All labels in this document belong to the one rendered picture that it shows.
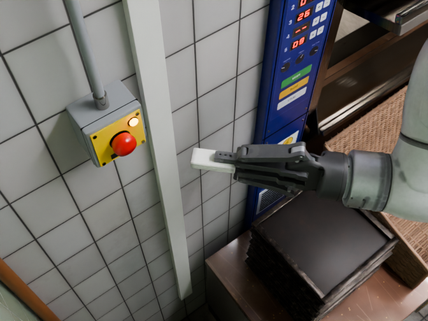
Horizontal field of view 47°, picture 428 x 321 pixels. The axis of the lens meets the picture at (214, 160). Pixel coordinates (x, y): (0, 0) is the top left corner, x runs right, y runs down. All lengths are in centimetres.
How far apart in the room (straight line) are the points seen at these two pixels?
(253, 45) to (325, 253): 62
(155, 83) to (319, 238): 72
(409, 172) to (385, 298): 98
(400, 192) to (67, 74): 52
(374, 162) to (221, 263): 97
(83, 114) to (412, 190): 50
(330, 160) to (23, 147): 48
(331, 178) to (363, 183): 5
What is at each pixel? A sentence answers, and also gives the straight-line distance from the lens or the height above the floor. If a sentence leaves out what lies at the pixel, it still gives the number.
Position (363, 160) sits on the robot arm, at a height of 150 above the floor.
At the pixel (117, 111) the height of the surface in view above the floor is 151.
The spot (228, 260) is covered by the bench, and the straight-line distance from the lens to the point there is 165.
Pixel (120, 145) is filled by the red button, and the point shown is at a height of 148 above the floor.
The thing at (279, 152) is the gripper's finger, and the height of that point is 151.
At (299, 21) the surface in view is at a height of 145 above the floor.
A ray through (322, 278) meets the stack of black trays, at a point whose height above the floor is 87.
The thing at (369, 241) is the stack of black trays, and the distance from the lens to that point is 142.
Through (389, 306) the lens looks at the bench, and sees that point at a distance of 169.
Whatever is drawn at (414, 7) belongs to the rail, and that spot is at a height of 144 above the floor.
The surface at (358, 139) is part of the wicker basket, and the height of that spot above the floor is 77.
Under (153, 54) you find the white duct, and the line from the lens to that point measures 82.
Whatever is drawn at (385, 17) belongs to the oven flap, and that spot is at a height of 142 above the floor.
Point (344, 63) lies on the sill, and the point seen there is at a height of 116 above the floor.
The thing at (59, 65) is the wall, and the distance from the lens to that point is 76.
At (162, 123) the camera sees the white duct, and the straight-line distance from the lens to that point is 95.
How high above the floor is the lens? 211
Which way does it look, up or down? 57 degrees down
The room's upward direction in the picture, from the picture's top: straight up
